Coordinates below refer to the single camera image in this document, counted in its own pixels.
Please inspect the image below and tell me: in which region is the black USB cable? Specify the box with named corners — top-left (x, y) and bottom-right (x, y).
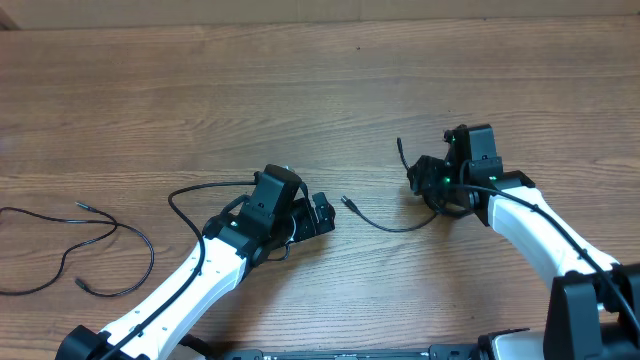
top-left (340, 137), bottom-right (456, 234)

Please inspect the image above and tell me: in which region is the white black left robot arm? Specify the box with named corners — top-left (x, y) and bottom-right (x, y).
top-left (56, 164), bottom-right (335, 360)

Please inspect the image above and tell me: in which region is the thin black audio cable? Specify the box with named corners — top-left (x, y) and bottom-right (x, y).
top-left (0, 201), bottom-right (156, 299)

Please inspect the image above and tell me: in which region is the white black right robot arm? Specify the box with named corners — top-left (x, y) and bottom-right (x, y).
top-left (406, 124), bottom-right (639, 359)

